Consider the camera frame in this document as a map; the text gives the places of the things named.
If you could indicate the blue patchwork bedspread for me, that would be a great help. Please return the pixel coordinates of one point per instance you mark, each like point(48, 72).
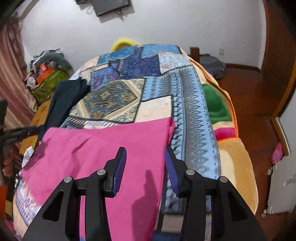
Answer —
point(143, 98)

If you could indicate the person left hand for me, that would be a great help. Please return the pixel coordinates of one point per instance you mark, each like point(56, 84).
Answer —
point(8, 164)

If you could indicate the pink pants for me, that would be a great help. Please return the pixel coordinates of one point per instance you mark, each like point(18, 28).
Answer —
point(132, 213)

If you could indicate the grey plush pillow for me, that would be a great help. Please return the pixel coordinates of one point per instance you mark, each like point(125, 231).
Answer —
point(58, 58)

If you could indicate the wooden bed post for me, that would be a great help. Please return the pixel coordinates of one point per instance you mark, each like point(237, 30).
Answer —
point(195, 53)

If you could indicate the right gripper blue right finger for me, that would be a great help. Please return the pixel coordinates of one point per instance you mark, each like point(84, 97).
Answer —
point(231, 217)

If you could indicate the grey backpack on floor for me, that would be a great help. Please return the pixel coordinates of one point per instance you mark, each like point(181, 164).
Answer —
point(213, 65)

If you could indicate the small black wall monitor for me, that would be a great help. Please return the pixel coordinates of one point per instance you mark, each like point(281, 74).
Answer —
point(103, 7)

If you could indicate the yellow foam tube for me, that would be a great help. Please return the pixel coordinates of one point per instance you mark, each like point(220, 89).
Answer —
point(122, 43)

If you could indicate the striped red gold curtain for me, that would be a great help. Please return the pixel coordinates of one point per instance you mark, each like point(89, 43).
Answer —
point(21, 103)

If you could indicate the green storage bag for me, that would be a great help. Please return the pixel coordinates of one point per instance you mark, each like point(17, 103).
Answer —
point(44, 91)

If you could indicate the orange box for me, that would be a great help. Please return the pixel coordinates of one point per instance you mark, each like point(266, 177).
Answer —
point(44, 75)

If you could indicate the white wall socket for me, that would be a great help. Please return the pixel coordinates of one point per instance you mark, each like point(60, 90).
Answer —
point(221, 51)

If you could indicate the dark navy pants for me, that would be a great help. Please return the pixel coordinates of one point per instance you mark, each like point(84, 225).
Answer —
point(67, 94)

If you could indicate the brown wooden door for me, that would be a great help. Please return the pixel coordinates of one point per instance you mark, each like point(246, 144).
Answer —
point(279, 56)

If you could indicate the white cabinet door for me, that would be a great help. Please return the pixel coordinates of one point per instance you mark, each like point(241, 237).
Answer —
point(282, 187)

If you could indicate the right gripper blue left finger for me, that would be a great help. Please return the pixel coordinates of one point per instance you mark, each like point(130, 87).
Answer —
point(59, 217)

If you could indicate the pink slipper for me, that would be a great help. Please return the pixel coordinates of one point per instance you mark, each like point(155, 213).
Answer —
point(277, 154)

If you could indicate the orange fleece blanket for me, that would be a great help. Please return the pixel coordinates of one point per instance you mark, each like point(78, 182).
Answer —
point(236, 164)

